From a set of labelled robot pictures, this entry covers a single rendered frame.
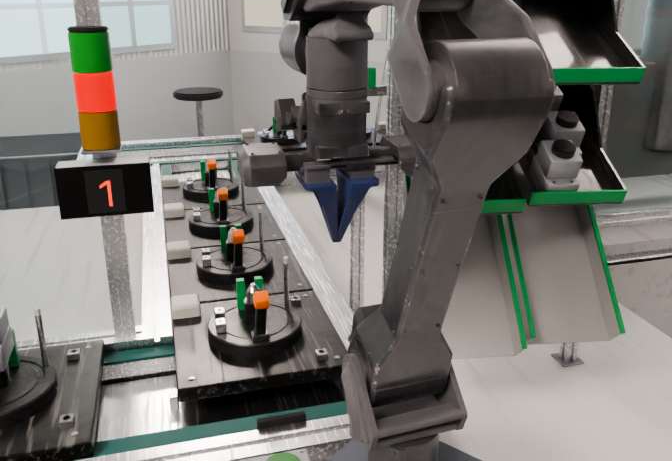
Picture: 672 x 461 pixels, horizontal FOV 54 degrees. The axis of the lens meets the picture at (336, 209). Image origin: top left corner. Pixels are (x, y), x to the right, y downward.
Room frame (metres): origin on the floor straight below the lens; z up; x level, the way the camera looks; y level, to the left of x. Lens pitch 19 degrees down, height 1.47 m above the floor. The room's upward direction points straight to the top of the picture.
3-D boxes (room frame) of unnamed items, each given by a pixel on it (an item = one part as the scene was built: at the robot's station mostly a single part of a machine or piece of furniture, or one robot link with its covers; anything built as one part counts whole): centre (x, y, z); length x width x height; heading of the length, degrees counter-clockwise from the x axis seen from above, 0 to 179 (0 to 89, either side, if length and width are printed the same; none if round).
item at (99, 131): (0.86, 0.32, 1.29); 0.05 x 0.05 x 0.05
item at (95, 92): (0.86, 0.32, 1.34); 0.05 x 0.05 x 0.05
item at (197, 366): (0.88, 0.12, 1.01); 0.24 x 0.24 x 0.13; 15
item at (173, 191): (1.58, 0.32, 1.01); 0.24 x 0.24 x 0.13; 15
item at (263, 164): (0.62, 0.00, 1.33); 0.19 x 0.06 x 0.08; 105
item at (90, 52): (0.86, 0.32, 1.39); 0.05 x 0.05 x 0.05
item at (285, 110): (0.67, 0.02, 1.34); 0.07 x 0.07 x 0.06; 18
